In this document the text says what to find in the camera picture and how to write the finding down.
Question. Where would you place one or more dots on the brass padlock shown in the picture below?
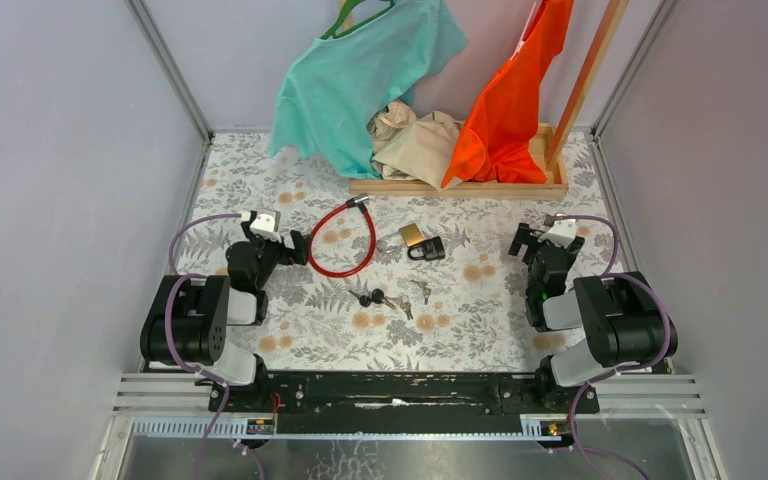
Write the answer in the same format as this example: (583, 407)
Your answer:
(405, 237)

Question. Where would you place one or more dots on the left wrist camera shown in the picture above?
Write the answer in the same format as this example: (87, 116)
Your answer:
(263, 224)

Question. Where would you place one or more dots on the orange t-shirt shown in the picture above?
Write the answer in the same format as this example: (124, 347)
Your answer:
(493, 145)

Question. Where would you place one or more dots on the beige cloth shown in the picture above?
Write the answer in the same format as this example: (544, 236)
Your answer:
(406, 147)

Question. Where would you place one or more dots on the teal t-shirt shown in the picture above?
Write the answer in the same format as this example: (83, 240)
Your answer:
(332, 91)

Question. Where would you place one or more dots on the wooden rack base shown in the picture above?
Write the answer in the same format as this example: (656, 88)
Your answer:
(554, 188)

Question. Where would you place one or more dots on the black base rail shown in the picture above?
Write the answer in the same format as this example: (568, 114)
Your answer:
(387, 402)

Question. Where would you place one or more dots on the black padlock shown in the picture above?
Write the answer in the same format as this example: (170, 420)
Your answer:
(428, 250)

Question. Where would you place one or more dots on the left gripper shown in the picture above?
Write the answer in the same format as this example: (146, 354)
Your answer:
(287, 254)

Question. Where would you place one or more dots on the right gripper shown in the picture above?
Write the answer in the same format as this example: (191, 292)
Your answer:
(521, 238)

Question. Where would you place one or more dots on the silver key bunch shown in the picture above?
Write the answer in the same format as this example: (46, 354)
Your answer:
(405, 305)

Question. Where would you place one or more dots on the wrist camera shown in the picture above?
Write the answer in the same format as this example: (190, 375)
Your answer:
(263, 224)
(561, 230)

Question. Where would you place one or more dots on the wooden rack pole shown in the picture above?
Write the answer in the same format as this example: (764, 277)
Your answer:
(600, 43)

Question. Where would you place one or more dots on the black-headed key pair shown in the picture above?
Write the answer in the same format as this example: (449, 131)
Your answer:
(376, 296)

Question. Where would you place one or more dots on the small brass key pair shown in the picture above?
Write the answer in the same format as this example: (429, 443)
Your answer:
(425, 289)

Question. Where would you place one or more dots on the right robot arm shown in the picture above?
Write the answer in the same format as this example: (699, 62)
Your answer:
(624, 327)

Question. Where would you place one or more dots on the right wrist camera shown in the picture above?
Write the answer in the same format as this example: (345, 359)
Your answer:
(561, 230)

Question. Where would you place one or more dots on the green hanger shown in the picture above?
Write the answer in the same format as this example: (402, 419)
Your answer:
(345, 24)

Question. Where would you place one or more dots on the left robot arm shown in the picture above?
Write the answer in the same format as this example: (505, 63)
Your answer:
(186, 326)

